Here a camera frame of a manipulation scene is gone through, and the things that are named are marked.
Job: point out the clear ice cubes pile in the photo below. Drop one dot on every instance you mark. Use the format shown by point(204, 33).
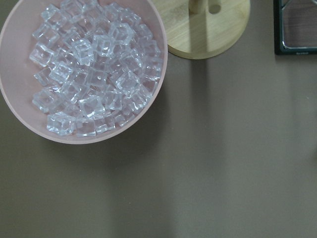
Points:
point(100, 66)

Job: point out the pink bowl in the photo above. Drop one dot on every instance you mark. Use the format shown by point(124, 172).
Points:
point(17, 83)

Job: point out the round wooden stand base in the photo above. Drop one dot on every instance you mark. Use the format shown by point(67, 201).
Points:
point(201, 29)

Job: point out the black framed tray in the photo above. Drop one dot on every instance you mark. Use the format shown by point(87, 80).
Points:
point(295, 27)

